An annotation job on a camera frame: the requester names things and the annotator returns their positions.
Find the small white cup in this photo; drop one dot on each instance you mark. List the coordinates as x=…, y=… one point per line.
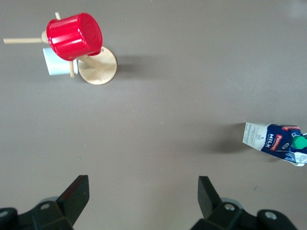
x=54, y=64

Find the blue and white milk carton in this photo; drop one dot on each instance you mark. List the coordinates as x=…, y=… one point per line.
x=268, y=140

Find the wooden mug tree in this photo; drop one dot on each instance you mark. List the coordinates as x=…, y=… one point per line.
x=100, y=69

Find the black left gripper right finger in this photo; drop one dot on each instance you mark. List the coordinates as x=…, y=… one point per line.
x=223, y=215

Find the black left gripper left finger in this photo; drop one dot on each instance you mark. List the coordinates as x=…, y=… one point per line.
x=60, y=210

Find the red plastic cup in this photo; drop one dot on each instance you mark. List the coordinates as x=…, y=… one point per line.
x=74, y=36

